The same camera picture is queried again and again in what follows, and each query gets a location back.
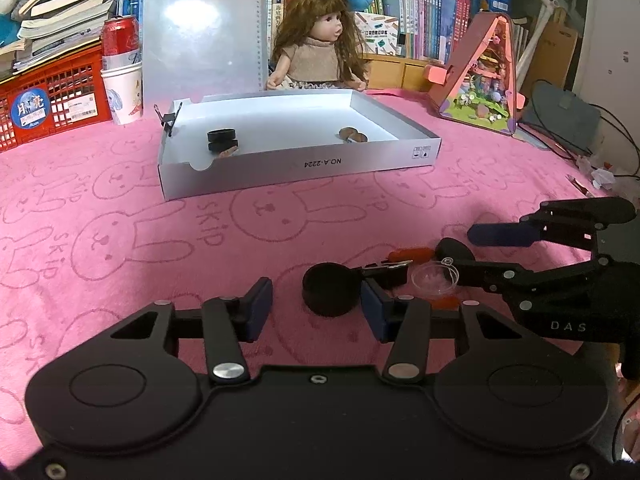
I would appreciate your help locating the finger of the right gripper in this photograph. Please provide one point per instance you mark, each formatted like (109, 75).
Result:
(572, 223)
(495, 274)

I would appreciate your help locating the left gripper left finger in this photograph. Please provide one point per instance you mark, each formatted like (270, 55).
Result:
(228, 321)

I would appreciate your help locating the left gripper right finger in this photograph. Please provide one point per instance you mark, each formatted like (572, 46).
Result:
(405, 323)

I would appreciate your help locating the red toy sausage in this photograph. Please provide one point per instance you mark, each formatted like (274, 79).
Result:
(416, 255)
(448, 303)

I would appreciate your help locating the black round cap large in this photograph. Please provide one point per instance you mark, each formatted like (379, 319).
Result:
(330, 289)

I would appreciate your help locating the black round cap small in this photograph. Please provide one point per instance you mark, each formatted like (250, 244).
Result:
(221, 140)

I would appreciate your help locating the brown snail shell back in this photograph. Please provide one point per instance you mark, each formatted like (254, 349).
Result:
(346, 132)

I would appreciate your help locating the black binder clip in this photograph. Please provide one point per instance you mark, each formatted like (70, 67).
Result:
(387, 274)

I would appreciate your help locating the pen on mat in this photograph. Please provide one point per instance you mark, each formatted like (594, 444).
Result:
(579, 187)

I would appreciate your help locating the dark grey pouch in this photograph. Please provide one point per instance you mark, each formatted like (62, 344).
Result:
(562, 117)

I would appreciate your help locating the pink triangular toy house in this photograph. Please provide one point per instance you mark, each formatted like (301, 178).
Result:
(477, 86)

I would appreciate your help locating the pink bunny towel mat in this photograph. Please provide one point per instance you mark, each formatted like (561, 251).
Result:
(88, 239)

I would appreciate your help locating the grey cardboard box tray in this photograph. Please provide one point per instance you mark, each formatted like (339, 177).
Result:
(287, 136)

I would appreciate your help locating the binder clip on box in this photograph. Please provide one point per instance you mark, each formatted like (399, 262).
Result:
(168, 120)

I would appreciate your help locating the white plastic pipe rack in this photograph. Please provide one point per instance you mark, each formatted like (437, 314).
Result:
(546, 11)

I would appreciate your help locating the wooden drawer unit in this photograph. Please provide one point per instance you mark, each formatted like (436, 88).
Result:
(393, 72)

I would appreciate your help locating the white paper cup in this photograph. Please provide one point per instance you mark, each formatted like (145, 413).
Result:
(123, 87)

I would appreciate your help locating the white label sticker box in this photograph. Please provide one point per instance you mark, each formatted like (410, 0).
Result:
(379, 33)

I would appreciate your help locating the red plastic basket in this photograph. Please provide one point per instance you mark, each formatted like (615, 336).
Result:
(62, 94)

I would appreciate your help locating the brown haired doll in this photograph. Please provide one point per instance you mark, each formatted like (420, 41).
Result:
(317, 46)

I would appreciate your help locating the translucent plastic clipboard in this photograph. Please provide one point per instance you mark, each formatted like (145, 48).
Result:
(198, 48)

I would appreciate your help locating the red soda can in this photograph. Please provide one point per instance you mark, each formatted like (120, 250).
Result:
(120, 43)

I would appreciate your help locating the stack of books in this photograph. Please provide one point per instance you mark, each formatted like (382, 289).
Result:
(35, 31)

